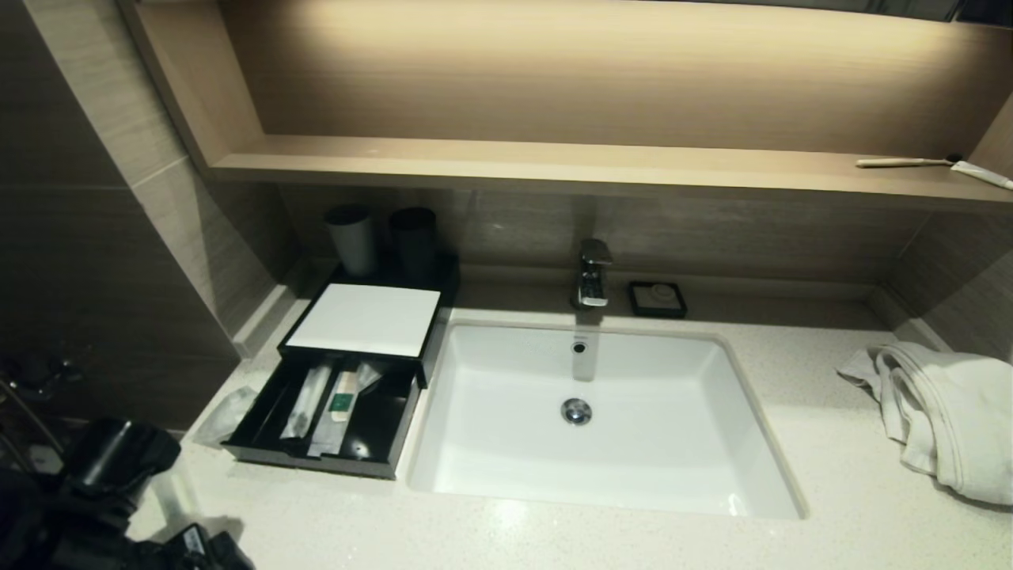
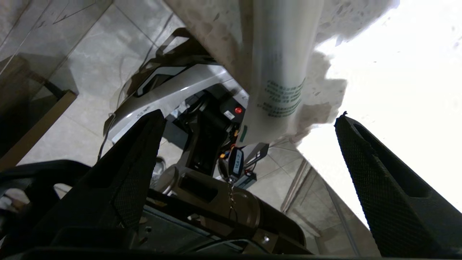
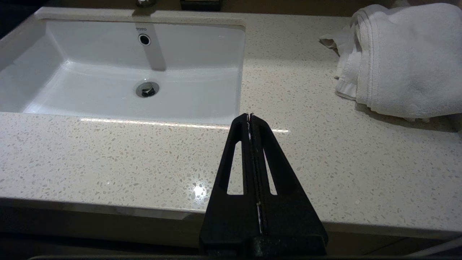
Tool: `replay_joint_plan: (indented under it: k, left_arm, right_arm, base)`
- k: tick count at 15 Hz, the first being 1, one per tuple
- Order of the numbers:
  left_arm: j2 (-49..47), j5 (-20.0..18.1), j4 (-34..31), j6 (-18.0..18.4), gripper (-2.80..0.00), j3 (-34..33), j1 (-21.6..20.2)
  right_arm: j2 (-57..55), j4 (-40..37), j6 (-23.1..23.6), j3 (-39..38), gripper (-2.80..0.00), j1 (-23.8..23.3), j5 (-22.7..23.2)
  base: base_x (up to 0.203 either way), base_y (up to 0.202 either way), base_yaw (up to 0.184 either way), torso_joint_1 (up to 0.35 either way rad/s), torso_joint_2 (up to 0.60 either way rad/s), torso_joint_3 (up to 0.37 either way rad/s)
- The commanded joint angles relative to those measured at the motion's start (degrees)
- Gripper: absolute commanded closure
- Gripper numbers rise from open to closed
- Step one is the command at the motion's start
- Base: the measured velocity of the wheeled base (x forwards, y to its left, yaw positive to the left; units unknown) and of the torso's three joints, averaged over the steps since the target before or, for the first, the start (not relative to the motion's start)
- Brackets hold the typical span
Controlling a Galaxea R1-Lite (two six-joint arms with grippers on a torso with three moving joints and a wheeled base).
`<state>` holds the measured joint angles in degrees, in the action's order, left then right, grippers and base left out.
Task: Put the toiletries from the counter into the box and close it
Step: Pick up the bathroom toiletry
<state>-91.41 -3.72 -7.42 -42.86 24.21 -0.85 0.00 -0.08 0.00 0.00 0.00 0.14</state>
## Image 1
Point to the small crinkled clear sachet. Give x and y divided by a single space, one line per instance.
221 416

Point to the white toothpaste tube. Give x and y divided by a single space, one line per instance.
981 173

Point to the black cup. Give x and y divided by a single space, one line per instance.
415 241

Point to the orange and black left arm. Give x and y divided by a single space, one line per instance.
39 522

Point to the grey cup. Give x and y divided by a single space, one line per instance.
354 241

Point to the chrome sink drain stopper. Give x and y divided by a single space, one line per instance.
576 412

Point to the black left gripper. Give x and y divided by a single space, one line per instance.
150 556

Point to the chrome faucet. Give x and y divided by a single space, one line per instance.
592 273

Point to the wooden wall shelf niche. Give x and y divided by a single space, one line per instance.
554 169

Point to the white crumpled towel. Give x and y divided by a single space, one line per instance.
957 419

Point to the black box drawer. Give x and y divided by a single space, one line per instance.
380 431

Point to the round white soap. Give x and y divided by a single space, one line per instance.
657 298

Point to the white rectangular sink basin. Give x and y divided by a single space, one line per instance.
506 443

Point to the beige toothbrush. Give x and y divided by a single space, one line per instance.
898 162

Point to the small white green-labelled tube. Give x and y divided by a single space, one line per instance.
343 398

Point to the clear plastic wrapper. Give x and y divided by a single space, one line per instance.
326 439

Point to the black square soap dish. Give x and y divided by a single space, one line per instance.
633 304

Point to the white square pad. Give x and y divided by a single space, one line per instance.
368 319

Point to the long packet with green label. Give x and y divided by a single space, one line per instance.
307 404

